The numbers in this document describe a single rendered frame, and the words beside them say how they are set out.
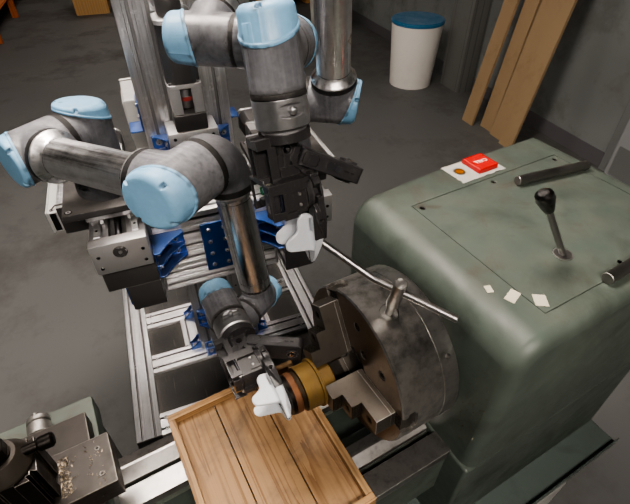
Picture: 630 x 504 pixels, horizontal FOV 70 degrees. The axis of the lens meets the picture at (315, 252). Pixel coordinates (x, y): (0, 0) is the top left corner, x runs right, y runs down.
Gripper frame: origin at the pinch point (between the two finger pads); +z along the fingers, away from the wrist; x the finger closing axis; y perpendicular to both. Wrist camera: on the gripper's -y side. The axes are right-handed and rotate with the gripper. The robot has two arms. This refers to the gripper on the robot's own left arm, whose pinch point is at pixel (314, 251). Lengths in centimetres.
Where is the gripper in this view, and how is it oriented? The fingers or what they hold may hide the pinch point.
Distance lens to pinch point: 72.0
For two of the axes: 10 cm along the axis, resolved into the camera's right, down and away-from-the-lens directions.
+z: 1.2, 8.7, 4.7
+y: -8.7, 3.2, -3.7
